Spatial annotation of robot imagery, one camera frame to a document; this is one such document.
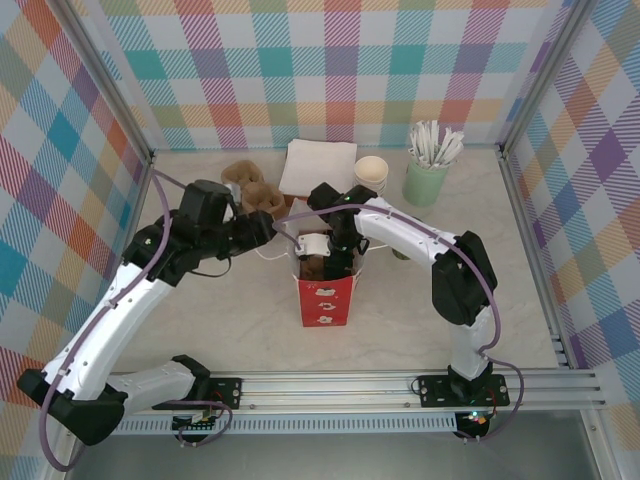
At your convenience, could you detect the white red paper gift bag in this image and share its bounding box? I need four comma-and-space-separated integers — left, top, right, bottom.
253, 197, 390, 329

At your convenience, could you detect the white napkin stack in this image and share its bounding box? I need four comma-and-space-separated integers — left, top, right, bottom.
278, 138, 359, 196

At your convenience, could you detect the mint green holder cup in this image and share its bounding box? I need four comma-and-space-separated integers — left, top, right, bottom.
402, 158, 450, 207

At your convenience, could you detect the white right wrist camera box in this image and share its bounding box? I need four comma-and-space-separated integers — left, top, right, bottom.
296, 233, 335, 260

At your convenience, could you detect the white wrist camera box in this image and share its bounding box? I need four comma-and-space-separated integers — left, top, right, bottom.
296, 233, 335, 260
222, 181, 247, 221

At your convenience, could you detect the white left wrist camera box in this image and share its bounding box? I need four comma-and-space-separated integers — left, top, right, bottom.
222, 181, 247, 221

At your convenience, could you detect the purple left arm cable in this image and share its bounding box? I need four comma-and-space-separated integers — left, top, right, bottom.
39, 169, 235, 471

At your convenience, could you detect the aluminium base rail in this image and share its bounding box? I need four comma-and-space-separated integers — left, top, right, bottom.
54, 370, 609, 414

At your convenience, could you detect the white slotted cable duct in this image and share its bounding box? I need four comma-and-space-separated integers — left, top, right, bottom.
78, 417, 459, 435

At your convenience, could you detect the aluminium frame post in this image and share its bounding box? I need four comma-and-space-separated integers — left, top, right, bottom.
57, 0, 156, 161
498, 0, 596, 159

